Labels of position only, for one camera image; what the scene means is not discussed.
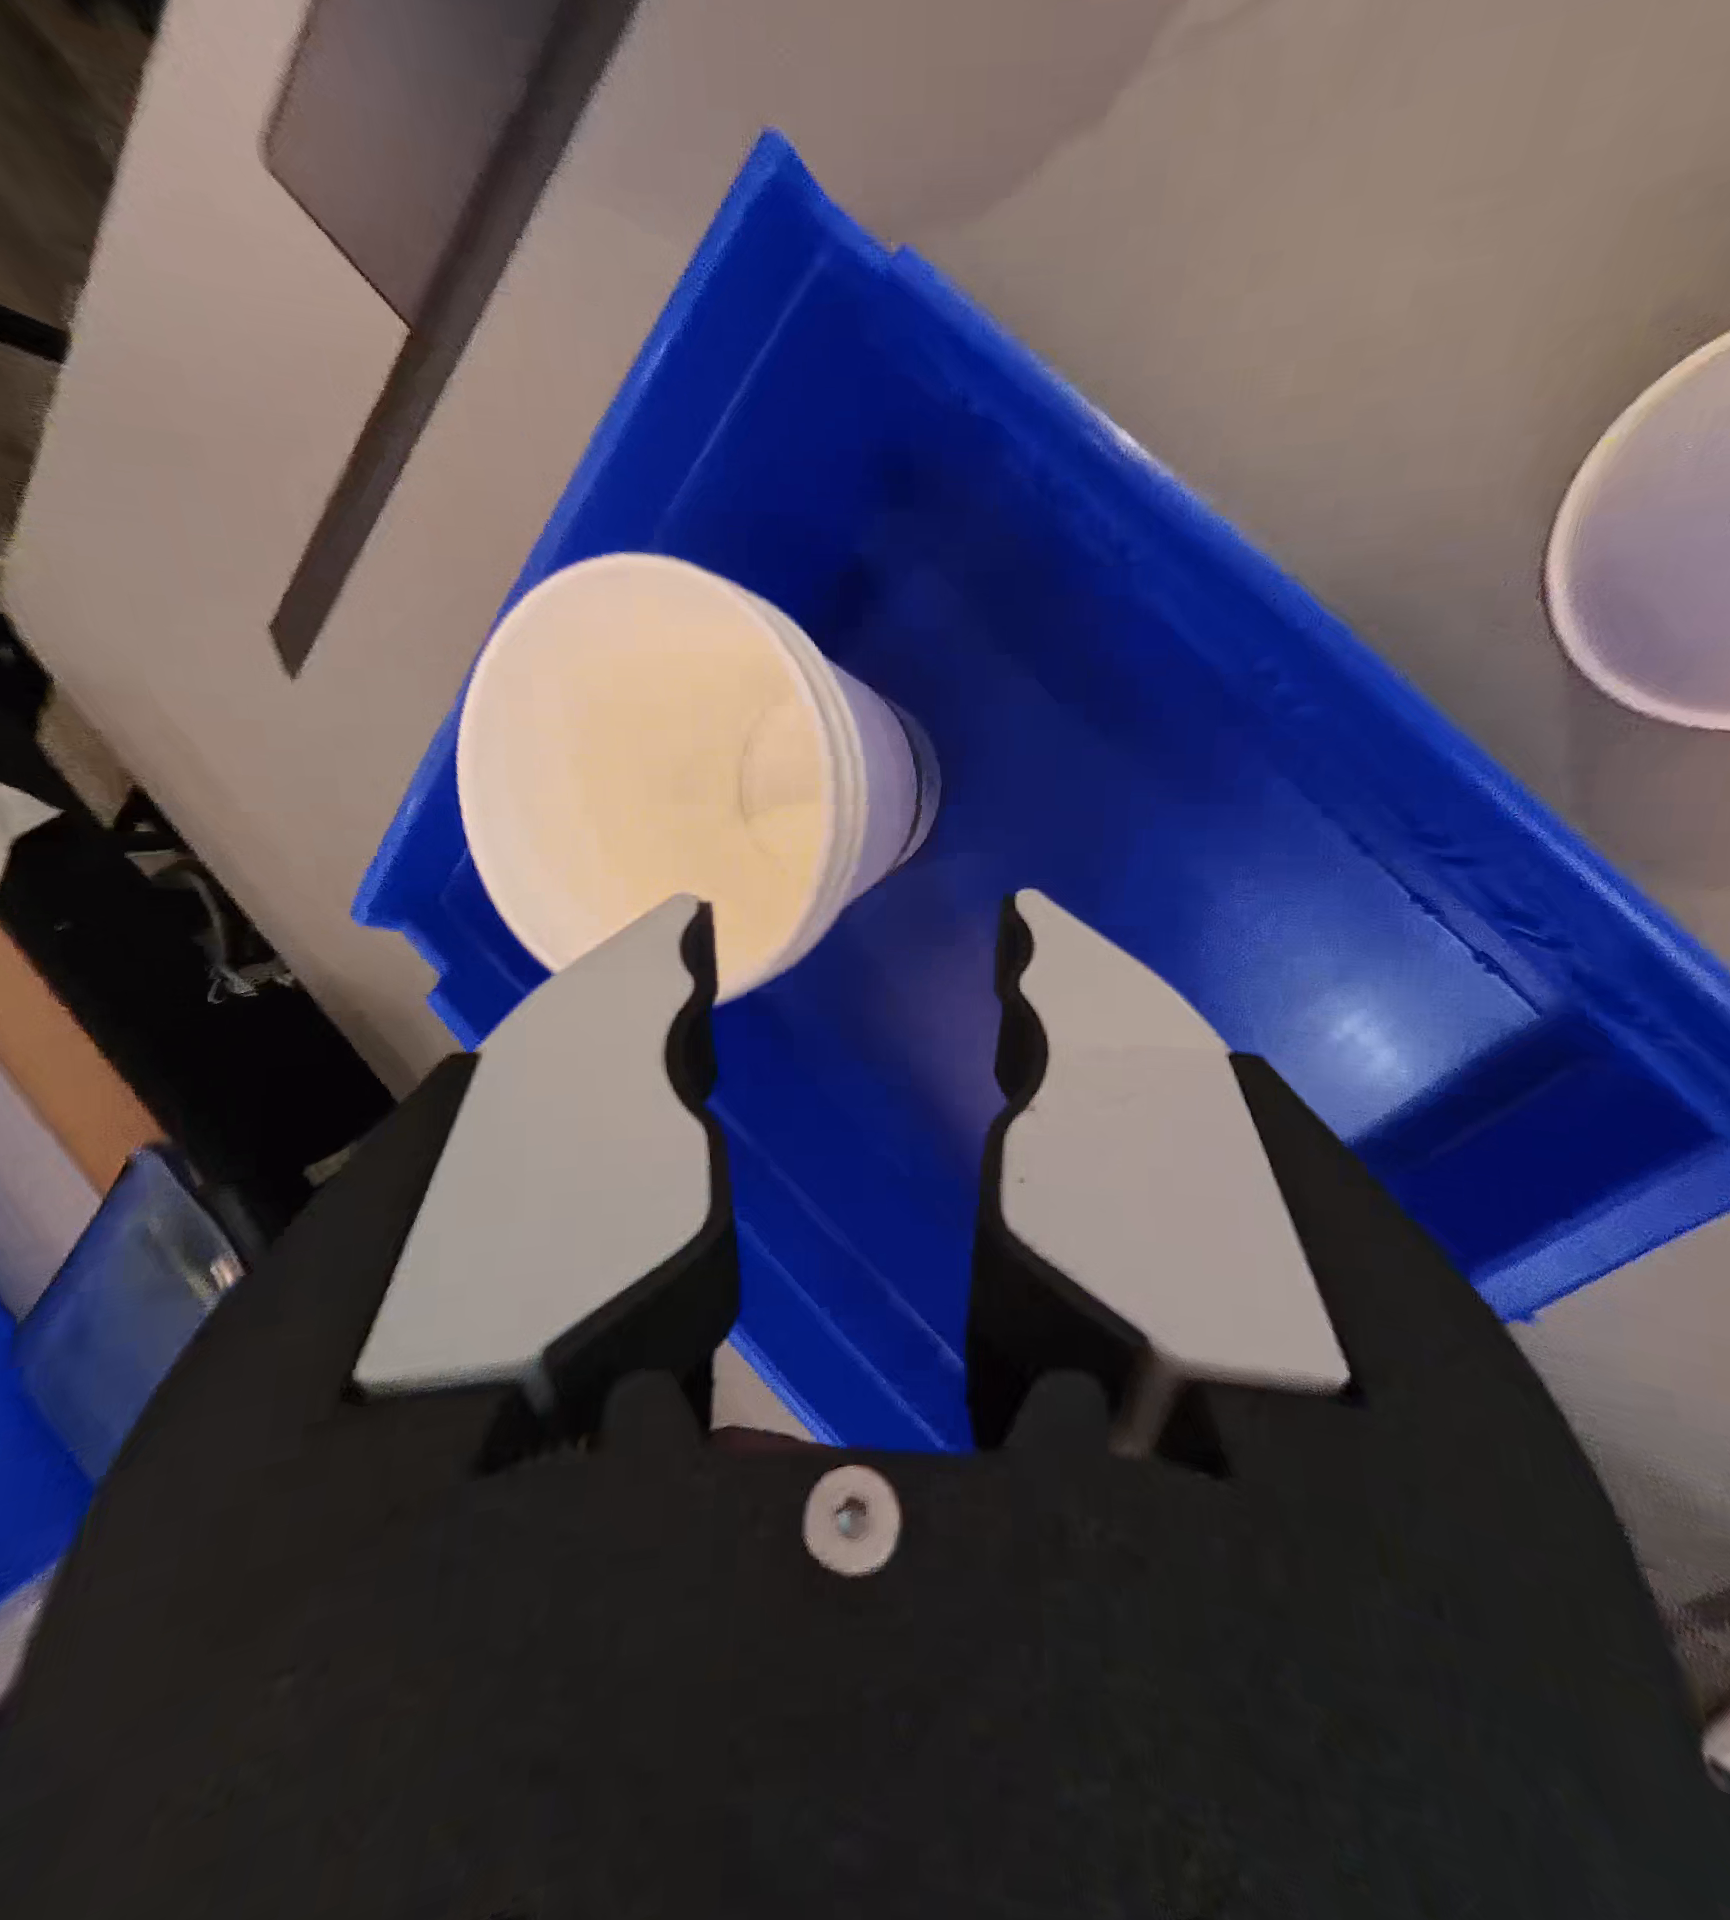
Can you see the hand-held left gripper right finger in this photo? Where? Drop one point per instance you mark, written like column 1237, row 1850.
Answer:
column 1164, row 1200

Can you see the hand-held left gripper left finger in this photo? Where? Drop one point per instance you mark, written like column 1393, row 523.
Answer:
column 534, row 1200

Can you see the wooden desk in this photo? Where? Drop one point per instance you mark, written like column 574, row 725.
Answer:
column 41, row 1035

